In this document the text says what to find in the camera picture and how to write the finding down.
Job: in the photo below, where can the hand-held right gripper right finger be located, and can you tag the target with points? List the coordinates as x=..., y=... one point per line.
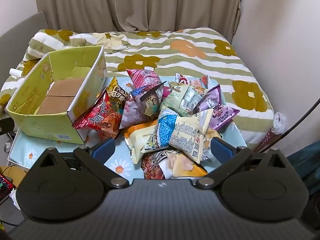
x=220, y=148

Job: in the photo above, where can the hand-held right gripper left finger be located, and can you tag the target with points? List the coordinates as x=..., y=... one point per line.
x=105, y=148

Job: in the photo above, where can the red snack bag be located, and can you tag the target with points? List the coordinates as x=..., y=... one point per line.
x=100, y=115

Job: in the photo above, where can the pale green snack bag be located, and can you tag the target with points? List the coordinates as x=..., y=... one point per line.
x=182, y=97

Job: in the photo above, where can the yellow-green cardboard box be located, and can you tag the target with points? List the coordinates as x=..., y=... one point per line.
x=37, y=127

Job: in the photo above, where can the pile of snack packets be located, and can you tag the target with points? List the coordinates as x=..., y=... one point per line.
x=180, y=132

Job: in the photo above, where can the dark blue bag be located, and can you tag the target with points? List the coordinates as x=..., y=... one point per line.
x=307, y=160

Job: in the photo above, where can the floral striped blanket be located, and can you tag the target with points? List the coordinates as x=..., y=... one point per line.
x=200, y=62

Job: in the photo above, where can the black device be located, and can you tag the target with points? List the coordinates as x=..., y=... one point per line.
x=6, y=126

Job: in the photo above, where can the red backlit keyboard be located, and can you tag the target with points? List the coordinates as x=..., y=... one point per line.
x=5, y=185

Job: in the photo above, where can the white cylindrical object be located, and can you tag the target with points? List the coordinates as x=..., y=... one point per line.
x=15, y=72

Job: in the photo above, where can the grey bed headboard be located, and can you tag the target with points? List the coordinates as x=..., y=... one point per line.
x=22, y=37

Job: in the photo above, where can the beige curtain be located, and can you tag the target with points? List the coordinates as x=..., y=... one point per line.
x=140, y=2

